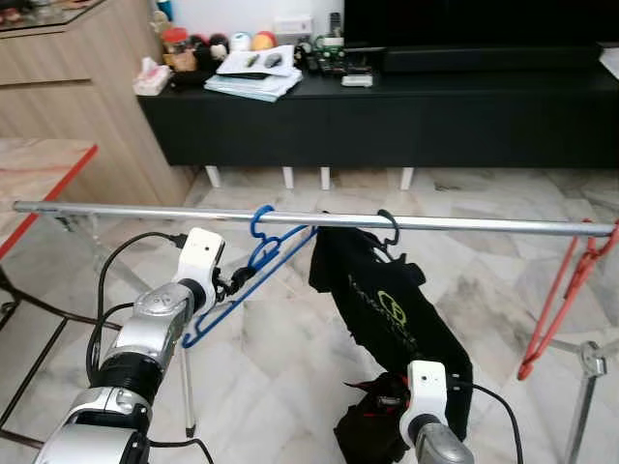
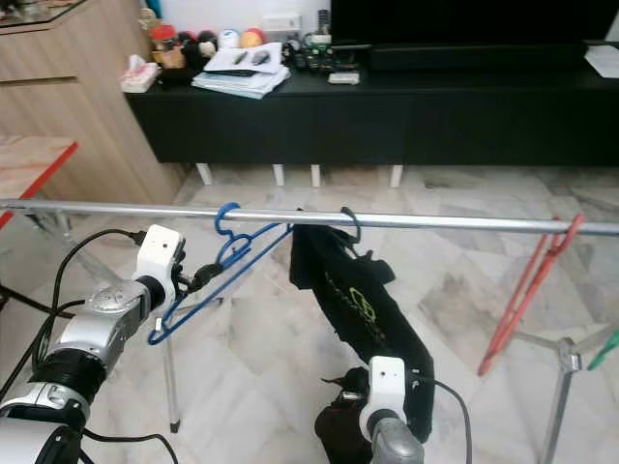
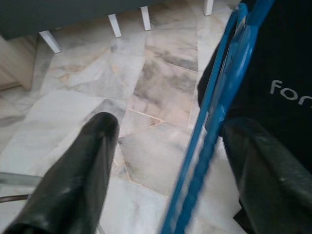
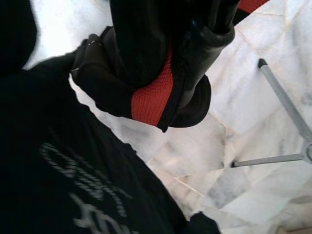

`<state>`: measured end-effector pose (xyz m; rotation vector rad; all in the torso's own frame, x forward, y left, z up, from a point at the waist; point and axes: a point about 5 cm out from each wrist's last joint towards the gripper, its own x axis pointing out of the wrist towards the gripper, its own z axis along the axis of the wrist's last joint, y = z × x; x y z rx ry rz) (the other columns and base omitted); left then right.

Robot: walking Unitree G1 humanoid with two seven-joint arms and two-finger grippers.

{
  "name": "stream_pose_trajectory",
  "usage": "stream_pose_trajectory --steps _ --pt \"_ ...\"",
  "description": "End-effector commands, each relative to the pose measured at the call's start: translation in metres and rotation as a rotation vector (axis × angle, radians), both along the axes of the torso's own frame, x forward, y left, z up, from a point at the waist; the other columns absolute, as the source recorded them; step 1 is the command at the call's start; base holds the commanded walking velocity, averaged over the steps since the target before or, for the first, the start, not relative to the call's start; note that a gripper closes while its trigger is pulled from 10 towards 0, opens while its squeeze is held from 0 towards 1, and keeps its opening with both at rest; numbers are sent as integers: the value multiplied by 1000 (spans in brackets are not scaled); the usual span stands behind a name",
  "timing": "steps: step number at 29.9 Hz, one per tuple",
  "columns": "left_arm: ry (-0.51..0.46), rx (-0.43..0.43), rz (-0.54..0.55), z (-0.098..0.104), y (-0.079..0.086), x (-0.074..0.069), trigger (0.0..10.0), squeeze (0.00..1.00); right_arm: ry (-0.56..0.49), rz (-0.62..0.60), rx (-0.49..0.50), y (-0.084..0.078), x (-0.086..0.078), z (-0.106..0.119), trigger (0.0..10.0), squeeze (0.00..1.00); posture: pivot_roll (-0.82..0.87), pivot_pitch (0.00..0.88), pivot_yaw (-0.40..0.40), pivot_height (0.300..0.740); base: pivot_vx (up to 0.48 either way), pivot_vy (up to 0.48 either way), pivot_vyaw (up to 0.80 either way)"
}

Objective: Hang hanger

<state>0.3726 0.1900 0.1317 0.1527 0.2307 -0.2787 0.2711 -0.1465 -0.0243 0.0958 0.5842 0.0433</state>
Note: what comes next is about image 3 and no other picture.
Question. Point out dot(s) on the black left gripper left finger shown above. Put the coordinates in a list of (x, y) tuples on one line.
[(68, 190)]

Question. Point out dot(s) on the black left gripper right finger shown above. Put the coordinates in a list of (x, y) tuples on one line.
[(273, 185)]

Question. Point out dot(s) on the blue plastic hanger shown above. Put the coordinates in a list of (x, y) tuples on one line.
[(195, 156)]

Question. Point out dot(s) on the silver metal clothes rack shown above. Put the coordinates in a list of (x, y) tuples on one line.
[(19, 178)]

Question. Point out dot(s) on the black printed t-shirt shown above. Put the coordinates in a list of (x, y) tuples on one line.
[(280, 61)]

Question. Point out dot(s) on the light wooden cabinet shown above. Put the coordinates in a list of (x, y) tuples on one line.
[(14, 65)]

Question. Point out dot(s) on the black television console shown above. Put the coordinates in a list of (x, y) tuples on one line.
[(73, 14)]

